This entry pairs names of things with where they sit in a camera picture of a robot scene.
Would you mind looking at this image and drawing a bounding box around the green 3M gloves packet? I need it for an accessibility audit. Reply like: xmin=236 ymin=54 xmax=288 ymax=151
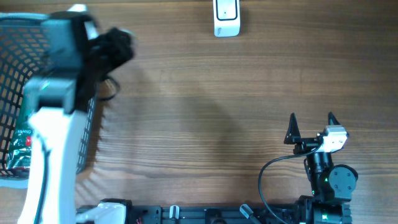
xmin=6 ymin=96 xmax=34 ymax=170

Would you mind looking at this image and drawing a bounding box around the grey plastic mesh basket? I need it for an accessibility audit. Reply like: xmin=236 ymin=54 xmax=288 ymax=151
xmin=0 ymin=12 xmax=98 ymax=189

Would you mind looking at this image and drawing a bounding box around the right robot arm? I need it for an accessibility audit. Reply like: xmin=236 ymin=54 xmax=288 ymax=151
xmin=284 ymin=113 xmax=358 ymax=223

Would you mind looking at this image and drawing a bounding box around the black camera cable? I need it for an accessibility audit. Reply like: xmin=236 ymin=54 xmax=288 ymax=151
xmin=257 ymin=143 xmax=324 ymax=224
xmin=96 ymin=74 xmax=121 ymax=102

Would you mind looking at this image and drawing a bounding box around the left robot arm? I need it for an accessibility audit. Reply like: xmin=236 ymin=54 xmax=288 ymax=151
xmin=19 ymin=11 xmax=134 ymax=223

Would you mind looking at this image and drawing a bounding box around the white barcode scanner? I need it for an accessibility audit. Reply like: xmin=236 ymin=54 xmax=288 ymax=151
xmin=213 ymin=0 xmax=241 ymax=37

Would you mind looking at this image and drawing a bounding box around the left black camera cable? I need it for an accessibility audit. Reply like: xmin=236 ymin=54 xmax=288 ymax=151
xmin=96 ymin=74 xmax=121 ymax=102

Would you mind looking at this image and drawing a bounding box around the right black camera cable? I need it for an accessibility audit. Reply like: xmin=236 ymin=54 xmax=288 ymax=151
xmin=257 ymin=143 xmax=324 ymax=224

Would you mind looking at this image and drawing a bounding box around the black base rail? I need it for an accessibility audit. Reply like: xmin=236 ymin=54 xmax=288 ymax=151
xmin=75 ymin=204 xmax=352 ymax=224

